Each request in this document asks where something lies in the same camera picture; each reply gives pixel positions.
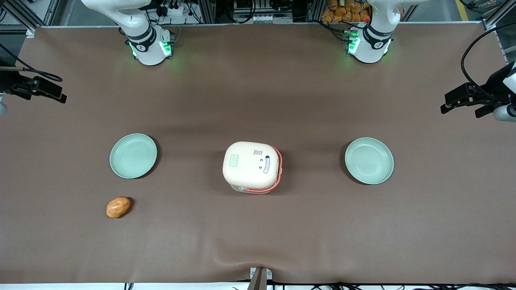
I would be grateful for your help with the metal table edge bracket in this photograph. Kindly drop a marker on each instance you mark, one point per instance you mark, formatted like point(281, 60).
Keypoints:
point(260, 278)

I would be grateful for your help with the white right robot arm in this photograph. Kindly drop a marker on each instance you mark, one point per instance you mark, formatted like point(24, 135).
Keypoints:
point(142, 28)

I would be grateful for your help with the brown table mat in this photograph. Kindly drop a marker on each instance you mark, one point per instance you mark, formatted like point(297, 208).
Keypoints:
point(258, 100)

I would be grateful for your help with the pile of orange bread rolls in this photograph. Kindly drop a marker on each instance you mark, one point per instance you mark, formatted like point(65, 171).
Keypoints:
point(344, 10)

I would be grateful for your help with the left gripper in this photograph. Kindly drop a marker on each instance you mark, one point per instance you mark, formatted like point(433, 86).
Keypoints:
point(494, 85)

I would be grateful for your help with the orange-brown potato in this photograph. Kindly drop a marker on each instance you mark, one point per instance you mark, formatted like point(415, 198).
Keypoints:
point(118, 207)

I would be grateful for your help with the white power strip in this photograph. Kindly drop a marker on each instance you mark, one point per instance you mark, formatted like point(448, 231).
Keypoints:
point(174, 9)

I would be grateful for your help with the pale green plate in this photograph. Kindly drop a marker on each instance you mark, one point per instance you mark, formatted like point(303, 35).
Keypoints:
point(133, 156)
point(369, 160)

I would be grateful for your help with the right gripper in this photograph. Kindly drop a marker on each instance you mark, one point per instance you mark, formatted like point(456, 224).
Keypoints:
point(9, 83)

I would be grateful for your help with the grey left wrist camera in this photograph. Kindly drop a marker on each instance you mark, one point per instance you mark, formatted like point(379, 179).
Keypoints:
point(506, 112)

